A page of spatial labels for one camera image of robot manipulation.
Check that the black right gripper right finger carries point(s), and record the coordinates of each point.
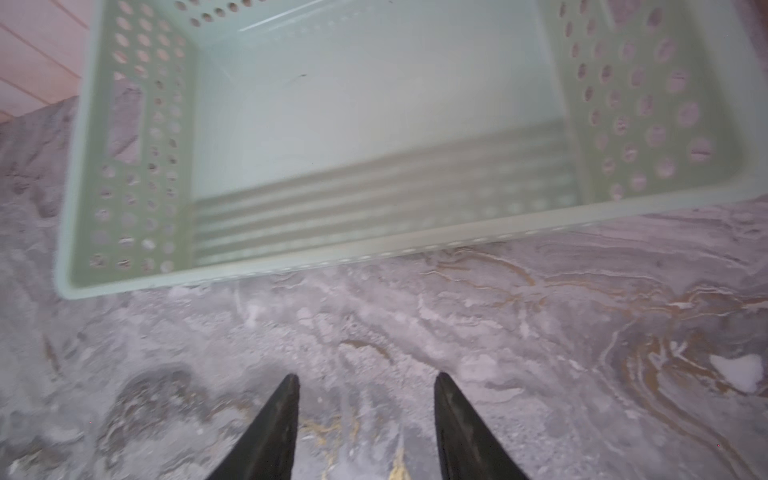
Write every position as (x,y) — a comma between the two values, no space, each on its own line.
(467,448)

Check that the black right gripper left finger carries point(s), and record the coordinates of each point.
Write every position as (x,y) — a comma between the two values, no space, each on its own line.
(266,450)

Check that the mint green empty basket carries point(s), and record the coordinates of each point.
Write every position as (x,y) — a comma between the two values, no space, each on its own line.
(224,139)

